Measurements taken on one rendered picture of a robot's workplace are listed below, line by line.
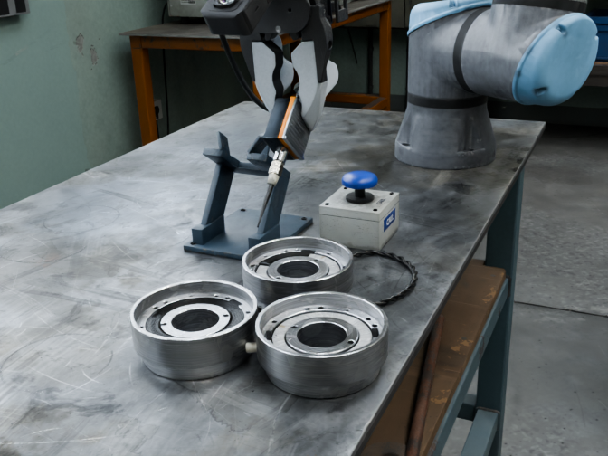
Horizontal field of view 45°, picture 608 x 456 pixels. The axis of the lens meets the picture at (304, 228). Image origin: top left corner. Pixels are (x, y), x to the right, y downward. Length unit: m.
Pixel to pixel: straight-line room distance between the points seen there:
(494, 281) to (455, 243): 0.50
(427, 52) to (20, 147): 1.85
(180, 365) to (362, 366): 0.14
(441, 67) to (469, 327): 0.40
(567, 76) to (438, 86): 0.18
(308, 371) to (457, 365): 0.55
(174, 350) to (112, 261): 0.26
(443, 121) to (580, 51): 0.21
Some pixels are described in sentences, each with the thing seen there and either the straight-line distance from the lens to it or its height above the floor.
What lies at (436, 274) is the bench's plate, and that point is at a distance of 0.76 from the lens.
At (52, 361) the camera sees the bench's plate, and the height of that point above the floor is 0.80.
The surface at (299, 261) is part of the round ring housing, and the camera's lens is 0.72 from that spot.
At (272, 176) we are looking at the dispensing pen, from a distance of 0.72.
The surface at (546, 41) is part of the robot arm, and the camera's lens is 0.96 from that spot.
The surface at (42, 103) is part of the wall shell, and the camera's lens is 2.75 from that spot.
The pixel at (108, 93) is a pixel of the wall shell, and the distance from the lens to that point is 3.02.
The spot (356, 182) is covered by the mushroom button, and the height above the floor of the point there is 0.87.
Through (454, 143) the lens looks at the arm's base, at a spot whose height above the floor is 0.84.
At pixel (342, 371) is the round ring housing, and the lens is 0.55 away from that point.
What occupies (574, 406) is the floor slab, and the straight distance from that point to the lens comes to 2.02.
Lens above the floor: 1.13
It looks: 22 degrees down
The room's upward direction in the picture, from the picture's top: 2 degrees counter-clockwise
